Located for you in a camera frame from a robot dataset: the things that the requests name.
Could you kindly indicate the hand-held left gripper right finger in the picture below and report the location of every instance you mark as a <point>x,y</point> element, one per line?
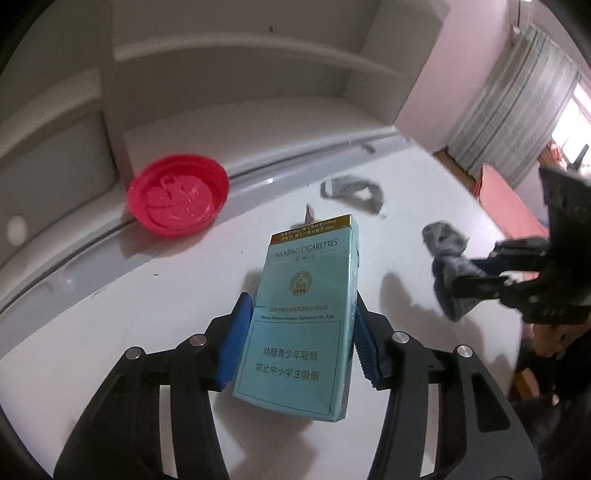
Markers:
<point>367,348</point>

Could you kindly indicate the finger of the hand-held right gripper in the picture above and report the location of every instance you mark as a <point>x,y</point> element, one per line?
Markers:
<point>480,288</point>
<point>512,256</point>

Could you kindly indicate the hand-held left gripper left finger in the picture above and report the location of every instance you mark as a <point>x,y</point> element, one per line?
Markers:
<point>235,341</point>

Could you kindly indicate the light blue cigarette box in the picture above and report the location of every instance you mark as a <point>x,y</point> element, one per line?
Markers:
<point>300,323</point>

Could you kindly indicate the orange bed cover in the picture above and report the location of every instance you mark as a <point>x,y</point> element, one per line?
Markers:
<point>508,203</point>

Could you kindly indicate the bright window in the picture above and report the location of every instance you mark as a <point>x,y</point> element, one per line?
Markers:
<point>575,129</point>

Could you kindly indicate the grey striped curtain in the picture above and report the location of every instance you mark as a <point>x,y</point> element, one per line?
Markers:
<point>512,101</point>

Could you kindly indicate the red plastic lid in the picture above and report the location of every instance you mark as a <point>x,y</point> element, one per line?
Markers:
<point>178,196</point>

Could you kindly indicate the grey crumpled wrapper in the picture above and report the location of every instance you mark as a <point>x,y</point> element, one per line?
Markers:
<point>355,189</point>

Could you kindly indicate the grey hutch drawer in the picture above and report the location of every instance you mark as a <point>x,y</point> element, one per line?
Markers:
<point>60,203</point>

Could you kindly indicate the white round drawer knob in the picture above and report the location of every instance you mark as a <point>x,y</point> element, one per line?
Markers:
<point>17,228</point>

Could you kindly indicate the white desk hutch shelf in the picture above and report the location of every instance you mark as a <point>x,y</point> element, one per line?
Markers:
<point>231,83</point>

